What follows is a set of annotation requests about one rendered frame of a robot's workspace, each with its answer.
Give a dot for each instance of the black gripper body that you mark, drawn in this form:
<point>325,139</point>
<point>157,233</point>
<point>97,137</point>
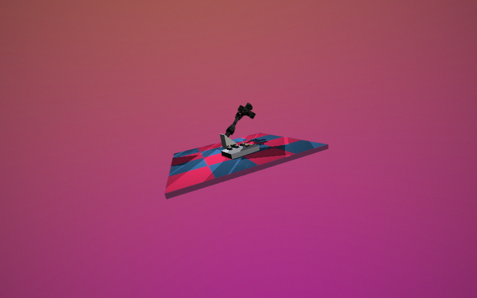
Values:
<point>251,116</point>

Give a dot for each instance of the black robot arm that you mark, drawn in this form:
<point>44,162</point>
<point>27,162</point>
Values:
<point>231,129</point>

